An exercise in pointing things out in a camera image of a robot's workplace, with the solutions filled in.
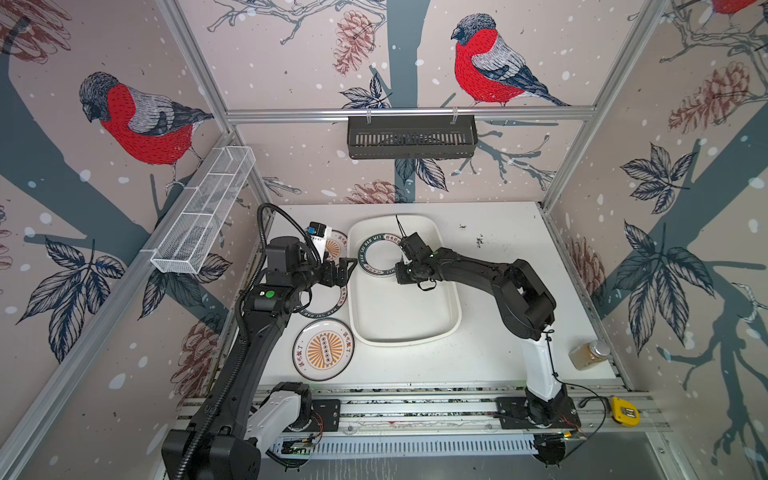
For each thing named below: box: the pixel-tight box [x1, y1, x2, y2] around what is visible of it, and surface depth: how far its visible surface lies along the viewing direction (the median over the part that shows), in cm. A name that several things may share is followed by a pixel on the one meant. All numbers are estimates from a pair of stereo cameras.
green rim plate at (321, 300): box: [294, 283, 348, 318], surface depth 94 cm
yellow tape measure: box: [611, 396, 641, 426], surface depth 74 cm
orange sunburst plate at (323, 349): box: [292, 318, 355, 382], surface depth 85 cm
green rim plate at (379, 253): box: [358, 233, 411, 277], surface depth 106 cm
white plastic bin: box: [348, 215, 462, 346], surface depth 92 cm
